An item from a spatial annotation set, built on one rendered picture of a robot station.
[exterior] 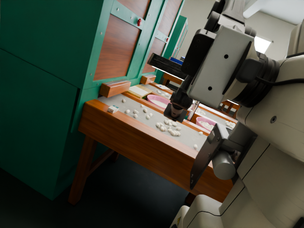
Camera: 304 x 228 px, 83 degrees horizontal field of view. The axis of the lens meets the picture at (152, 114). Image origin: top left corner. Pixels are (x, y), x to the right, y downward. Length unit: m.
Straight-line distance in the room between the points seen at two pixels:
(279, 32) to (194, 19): 2.46
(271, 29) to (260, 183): 6.24
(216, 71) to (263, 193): 0.20
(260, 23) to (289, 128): 6.20
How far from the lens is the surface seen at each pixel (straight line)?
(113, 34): 1.00
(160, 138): 0.87
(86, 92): 0.96
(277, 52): 6.55
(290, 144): 0.25
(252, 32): 0.44
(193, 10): 6.22
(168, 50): 3.74
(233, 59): 0.29
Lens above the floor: 1.17
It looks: 21 degrees down
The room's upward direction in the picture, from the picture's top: 23 degrees clockwise
